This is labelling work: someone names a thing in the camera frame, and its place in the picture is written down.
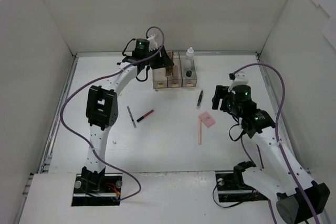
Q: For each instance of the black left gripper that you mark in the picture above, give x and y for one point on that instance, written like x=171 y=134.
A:
x=161 y=57

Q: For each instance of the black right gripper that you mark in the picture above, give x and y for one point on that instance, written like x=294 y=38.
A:
x=218 y=98

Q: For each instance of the brown eyeshadow palette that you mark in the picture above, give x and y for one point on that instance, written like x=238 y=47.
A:
x=169 y=64

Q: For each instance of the pink square compact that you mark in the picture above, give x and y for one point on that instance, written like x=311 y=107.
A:
x=207 y=119

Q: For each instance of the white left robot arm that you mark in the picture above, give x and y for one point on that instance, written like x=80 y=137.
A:
x=102 y=104

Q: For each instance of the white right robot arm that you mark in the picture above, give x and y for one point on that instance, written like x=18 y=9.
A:
x=297 y=196

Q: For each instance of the clear three-slot organizer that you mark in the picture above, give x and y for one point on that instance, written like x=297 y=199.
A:
x=178 y=79

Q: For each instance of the black concealer stick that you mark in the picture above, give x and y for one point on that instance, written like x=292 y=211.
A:
x=200 y=97

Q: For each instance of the pink slim tube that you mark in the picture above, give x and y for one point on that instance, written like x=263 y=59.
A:
x=199 y=131

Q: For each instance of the red black lip gloss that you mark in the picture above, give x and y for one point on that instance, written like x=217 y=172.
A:
x=145 y=115

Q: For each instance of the grey checkered eyeliner pencil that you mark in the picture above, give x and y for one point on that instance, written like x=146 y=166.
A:
x=131 y=117

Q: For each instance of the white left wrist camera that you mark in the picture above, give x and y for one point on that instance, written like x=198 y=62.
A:
x=153 y=46

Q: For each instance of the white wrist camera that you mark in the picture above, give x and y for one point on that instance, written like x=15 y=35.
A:
x=153 y=46
x=238 y=78

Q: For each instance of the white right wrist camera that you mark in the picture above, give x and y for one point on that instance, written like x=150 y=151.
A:
x=238 y=78

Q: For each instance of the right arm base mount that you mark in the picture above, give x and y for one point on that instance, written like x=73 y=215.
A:
x=230 y=190

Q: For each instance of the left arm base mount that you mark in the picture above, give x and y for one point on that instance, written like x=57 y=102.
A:
x=106 y=193

